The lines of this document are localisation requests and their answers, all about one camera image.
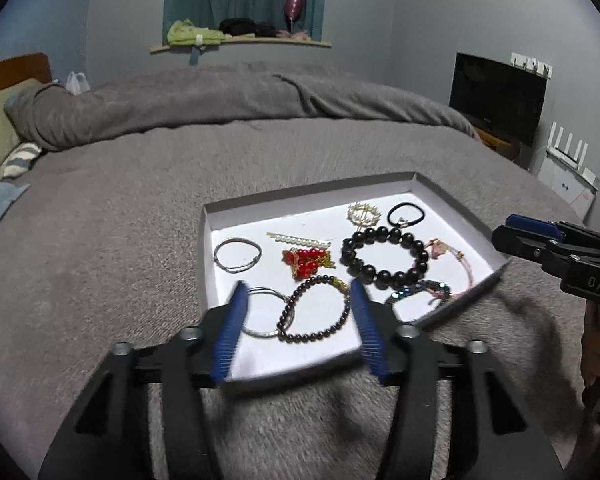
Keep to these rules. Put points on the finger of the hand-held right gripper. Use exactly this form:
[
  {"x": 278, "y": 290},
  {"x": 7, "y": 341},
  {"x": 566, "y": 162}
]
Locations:
[
  {"x": 520, "y": 245},
  {"x": 535, "y": 225}
]

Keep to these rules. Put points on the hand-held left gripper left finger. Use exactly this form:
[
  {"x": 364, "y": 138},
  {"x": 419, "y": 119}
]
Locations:
[{"x": 230, "y": 335}]

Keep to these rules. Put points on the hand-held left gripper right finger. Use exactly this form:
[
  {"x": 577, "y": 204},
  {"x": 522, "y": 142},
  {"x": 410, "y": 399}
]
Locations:
[{"x": 367, "y": 335}]

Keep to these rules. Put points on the grey cardboard box tray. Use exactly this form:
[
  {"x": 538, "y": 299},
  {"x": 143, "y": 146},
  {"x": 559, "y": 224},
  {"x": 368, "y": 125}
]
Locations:
[{"x": 320, "y": 320}]

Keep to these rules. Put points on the pearl bar hair clip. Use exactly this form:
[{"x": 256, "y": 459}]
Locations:
[{"x": 295, "y": 240}]

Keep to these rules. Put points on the round pearl gold brooch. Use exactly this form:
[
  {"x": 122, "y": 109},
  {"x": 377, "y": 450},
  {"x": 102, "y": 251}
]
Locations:
[{"x": 375, "y": 217}]

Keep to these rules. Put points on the person's right hand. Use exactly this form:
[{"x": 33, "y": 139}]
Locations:
[{"x": 594, "y": 355}]

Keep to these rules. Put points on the white antenna router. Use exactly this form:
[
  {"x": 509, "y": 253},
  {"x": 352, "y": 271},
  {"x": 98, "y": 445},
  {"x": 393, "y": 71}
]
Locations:
[{"x": 570, "y": 160}]

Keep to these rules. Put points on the wooden television stand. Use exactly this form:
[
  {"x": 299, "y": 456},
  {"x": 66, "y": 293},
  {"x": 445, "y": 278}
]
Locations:
[{"x": 500, "y": 142}]

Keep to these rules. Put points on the black television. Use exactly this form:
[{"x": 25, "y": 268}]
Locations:
[{"x": 497, "y": 97}]

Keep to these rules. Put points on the grey blanket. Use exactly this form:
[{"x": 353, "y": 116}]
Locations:
[{"x": 105, "y": 235}]

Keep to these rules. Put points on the striped pillow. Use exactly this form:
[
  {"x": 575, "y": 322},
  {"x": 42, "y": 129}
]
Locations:
[{"x": 22, "y": 157}]

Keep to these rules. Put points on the white plastic bag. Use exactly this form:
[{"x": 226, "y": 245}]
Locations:
[{"x": 77, "y": 84}]

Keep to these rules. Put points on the wooden window sill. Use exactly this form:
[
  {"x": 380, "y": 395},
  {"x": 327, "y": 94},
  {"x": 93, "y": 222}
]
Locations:
[{"x": 290, "y": 45}]

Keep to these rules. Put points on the light green cloth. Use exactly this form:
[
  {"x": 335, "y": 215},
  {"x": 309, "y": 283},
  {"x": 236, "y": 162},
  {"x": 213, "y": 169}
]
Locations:
[{"x": 187, "y": 34}]

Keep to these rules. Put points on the pink cloth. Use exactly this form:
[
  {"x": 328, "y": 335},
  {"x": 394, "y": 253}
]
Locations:
[{"x": 295, "y": 35}]

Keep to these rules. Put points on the black cloth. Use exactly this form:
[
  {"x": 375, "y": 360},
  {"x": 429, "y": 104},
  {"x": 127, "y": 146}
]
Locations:
[{"x": 242, "y": 26}]

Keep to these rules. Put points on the pink stemmed glass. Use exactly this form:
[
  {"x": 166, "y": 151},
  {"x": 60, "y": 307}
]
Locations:
[{"x": 295, "y": 4}]

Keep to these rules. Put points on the wooden headboard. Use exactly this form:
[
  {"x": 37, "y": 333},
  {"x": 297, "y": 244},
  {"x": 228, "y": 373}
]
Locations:
[{"x": 20, "y": 67}]

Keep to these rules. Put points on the white wall hook rack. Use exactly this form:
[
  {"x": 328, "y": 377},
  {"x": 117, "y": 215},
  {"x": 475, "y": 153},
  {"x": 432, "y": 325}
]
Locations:
[{"x": 530, "y": 64}]

